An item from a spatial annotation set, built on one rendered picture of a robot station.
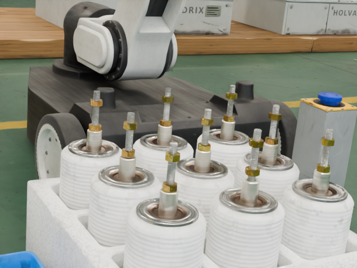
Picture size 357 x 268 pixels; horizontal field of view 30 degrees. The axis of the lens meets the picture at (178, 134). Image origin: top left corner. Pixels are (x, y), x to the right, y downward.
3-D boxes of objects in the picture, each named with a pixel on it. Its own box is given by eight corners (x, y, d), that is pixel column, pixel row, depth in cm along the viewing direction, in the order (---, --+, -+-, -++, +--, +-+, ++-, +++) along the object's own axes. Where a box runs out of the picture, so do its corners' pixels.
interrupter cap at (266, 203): (220, 213, 82) (220, 208, 82) (217, 190, 89) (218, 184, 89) (281, 218, 82) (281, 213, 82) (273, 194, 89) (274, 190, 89)
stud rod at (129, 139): (121, 166, 89) (125, 112, 87) (126, 165, 90) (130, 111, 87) (128, 168, 88) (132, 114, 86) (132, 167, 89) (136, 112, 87)
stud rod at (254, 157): (249, 187, 84) (257, 131, 82) (245, 185, 85) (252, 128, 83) (255, 186, 85) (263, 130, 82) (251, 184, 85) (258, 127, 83)
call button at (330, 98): (312, 103, 114) (313, 91, 114) (329, 102, 116) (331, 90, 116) (327, 109, 111) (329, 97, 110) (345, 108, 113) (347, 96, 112)
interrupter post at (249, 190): (239, 206, 84) (242, 182, 83) (238, 199, 87) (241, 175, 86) (258, 208, 84) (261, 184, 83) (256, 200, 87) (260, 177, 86)
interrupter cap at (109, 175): (86, 176, 89) (86, 172, 89) (128, 166, 95) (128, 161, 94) (123, 195, 84) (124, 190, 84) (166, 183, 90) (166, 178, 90)
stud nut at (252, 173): (250, 177, 83) (251, 171, 83) (241, 173, 84) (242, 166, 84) (262, 175, 84) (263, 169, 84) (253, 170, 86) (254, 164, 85)
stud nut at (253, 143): (254, 149, 82) (255, 142, 82) (245, 144, 83) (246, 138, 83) (266, 147, 83) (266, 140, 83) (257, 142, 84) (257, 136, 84)
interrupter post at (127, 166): (113, 178, 90) (115, 155, 89) (127, 175, 91) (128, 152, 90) (125, 184, 88) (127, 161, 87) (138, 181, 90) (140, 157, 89)
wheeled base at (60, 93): (-12, 118, 183) (-12, -4, 173) (153, 107, 210) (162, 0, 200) (76, 210, 132) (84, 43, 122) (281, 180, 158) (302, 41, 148)
